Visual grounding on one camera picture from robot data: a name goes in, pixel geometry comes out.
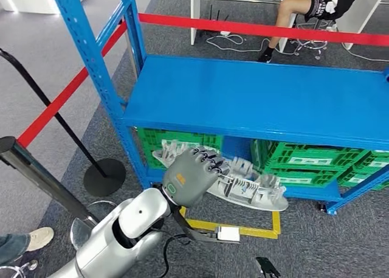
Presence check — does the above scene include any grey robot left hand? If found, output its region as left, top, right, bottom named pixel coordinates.
left=161, top=146, right=231, bottom=209

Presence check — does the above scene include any silver plastic wheel cover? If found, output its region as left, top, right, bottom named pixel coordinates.
left=152, top=139, right=289, bottom=212

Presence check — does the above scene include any blue metal shelf rack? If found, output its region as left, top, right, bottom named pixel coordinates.
left=48, top=0, right=389, bottom=217

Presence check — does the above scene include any black router with antennas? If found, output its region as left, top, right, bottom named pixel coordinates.
left=208, top=2, right=230, bottom=32

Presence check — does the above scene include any red barrier belt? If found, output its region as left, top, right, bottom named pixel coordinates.
left=138, top=12, right=389, bottom=47
left=17, top=20, right=128, bottom=149

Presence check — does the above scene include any chrome base stool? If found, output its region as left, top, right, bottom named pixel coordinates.
left=286, top=17, right=330, bottom=61

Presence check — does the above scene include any person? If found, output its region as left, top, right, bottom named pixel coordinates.
left=257, top=0, right=363, bottom=64
left=0, top=226, right=56, bottom=266

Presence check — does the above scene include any white table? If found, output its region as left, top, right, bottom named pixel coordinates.
left=334, top=0, right=389, bottom=51

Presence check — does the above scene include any black left wrist camera bracket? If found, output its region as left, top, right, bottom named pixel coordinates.
left=172, top=205, right=219, bottom=245

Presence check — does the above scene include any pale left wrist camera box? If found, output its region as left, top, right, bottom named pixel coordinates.
left=216, top=226, right=240, bottom=243

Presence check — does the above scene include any black camera cable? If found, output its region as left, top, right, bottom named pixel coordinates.
left=158, top=234, right=195, bottom=278

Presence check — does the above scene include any yellow floor tape frame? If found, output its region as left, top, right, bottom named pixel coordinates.
left=179, top=205, right=282, bottom=241

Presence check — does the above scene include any black stanchion post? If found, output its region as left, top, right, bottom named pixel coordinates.
left=0, top=47, right=127, bottom=198

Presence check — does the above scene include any chrome stanchion post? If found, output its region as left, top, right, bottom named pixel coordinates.
left=124, top=34, right=141, bottom=80
left=0, top=136, right=120, bottom=253

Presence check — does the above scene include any white floor cable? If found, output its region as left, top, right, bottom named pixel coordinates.
left=207, top=32, right=300, bottom=58
left=340, top=41, right=389, bottom=64

